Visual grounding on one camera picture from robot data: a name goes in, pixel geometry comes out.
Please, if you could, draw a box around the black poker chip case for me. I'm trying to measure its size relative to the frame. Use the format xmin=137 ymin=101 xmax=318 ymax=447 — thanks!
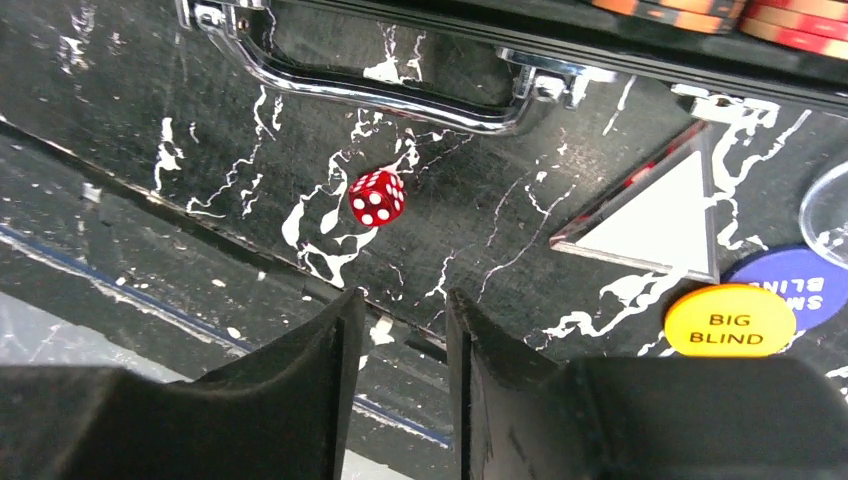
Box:
xmin=175 ymin=1 xmax=847 ymax=136

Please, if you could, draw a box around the orange black chip stack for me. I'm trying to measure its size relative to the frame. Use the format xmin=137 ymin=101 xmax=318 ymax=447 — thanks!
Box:
xmin=588 ymin=0 xmax=746 ymax=35

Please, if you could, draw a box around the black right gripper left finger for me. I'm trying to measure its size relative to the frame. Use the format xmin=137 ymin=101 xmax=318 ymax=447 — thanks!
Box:
xmin=1 ymin=288 xmax=365 ymax=479

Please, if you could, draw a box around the red white chip stack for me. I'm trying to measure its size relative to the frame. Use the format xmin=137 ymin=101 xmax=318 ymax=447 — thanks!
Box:
xmin=738 ymin=0 xmax=847 ymax=60

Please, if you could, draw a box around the red die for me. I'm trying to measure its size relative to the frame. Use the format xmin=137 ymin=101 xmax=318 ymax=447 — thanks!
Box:
xmin=348 ymin=170 xmax=405 ymax=227

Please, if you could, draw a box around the yellow big blind button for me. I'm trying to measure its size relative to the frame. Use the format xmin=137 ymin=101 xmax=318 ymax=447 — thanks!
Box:
xmin=663 ymin=284 xmax=797 ymax=358

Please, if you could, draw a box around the blue small blind button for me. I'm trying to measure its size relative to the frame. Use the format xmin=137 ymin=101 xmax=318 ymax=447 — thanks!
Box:
xmin=720 ymin=245 xmax=847 ymax=331

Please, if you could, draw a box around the clear round dealer button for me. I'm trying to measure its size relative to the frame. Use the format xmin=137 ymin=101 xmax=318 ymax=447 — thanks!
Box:
xmin=798 ymin=159 xmax=847 ymax=269

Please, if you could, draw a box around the clear triangular acrylic marker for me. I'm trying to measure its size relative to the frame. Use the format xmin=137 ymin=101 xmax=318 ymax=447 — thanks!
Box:
xmin=549 ymin=120 xmax=719 ymax=284

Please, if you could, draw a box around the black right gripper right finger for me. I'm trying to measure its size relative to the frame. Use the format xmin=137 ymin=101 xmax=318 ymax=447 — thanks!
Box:
xmin=445 ymin=290 xmax=847 ymax=479

